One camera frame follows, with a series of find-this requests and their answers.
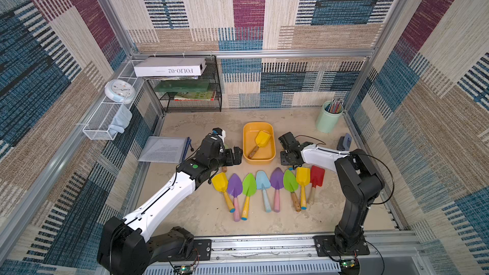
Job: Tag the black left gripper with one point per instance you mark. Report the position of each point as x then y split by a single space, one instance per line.
237 156

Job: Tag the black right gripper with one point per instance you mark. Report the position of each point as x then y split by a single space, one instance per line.
286 156

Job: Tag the yellow scoop shovel wooden handle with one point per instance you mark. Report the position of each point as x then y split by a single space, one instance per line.
261 140

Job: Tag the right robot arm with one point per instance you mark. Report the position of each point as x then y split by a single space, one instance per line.
360 181

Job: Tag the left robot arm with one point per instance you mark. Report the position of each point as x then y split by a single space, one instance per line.
128 246

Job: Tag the yellow plastic storage box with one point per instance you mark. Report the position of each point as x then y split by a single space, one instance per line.
266 154

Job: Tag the light blue shovel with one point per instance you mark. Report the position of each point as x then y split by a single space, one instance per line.
263 183

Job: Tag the white folio box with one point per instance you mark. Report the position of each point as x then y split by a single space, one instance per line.
166 66

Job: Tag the mint green pencil cup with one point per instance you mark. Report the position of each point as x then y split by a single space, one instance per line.
326 122

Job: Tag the coloured pencils in cup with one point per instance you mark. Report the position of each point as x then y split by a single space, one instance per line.
335 106

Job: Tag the colourful picture book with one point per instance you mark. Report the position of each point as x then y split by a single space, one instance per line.
195 96

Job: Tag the green book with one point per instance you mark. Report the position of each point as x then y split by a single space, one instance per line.
182 86

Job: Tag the light blue cloth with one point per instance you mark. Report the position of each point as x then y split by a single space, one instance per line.
120 121

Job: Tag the white round clock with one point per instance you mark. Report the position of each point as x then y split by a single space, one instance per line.
120 91

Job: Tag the yellow square shovel yellow handle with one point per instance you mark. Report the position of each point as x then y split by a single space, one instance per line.
303 179

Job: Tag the green pointed shovel wooden handle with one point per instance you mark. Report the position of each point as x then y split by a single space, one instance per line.
291 185

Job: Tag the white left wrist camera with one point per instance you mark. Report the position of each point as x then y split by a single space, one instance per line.
219 132

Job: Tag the yellow shovel blue-tipped handle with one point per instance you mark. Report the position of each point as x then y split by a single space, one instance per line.
220 183

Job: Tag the purple pointed shovel pink handle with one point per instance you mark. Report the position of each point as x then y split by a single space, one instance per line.
235 188

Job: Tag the red shovel wooden handle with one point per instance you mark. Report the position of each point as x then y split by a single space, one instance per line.
316 180

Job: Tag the green shovel orange handle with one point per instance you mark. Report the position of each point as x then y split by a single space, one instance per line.
249 189

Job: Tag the black wire mesh shelf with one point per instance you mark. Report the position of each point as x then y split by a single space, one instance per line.
211 74

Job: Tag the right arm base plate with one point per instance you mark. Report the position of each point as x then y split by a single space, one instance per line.
338 246

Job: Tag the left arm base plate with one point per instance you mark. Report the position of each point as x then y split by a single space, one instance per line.
197 250

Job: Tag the white wire basket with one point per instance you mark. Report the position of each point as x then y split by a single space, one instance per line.
96 128

